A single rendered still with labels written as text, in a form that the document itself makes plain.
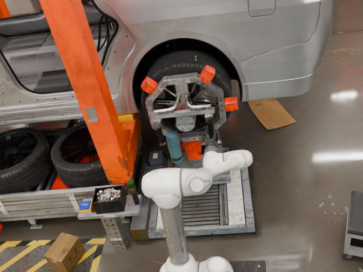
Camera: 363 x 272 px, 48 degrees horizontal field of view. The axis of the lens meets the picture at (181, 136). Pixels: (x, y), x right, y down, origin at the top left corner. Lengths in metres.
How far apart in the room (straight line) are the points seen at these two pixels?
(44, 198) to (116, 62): 1.19
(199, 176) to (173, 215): 0.27
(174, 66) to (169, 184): 1.13
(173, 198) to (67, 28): 1.06
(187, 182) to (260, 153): 1.97
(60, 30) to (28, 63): 1.82
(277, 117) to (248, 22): 1.57
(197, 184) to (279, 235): 1.41
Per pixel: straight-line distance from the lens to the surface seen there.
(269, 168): 3.57
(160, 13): 2.73
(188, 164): 3.34
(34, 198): 3.37
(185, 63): 2.75
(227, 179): 3.31
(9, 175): 3.46
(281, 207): 3.27
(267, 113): 4.17
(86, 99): 2.50
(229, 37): 2.79
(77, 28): 2.28
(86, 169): 3.17
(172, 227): 2.01
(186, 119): 2.71
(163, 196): 1.87
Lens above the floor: 2.47
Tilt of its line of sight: 38 degrees down
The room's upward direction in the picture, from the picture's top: 12 degrees counter-clockwise
